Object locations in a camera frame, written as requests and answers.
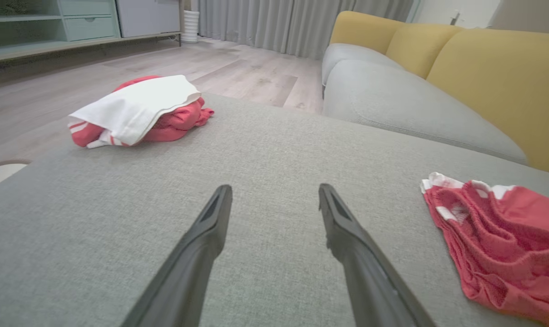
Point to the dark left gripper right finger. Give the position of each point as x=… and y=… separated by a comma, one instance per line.
x=365, y=277

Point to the red shorts with white trim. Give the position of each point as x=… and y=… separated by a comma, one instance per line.
x=506, y=236

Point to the white ribbed vase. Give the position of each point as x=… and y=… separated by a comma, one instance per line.
x=190, y=26

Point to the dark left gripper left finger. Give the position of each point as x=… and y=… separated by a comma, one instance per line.
x=192, y=268

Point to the grey pleated curtain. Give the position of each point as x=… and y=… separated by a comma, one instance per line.
x=292, y=22

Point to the large yellow sofa back cushion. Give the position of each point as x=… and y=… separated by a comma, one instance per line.
x=506, y=81

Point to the white cabinet door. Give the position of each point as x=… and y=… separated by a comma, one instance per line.
x=147, y=16

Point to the grey yellow sofa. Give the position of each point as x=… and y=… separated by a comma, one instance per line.
x=274, y=150

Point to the pale green shelf cabinet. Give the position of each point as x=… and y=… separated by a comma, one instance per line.
x=38, y=20

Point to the grey sofa seat cushion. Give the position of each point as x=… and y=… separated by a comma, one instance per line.
x=347, y=52
x=406, y=104

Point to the red and white printed jersey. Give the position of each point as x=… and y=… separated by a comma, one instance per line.
x=138, y=104

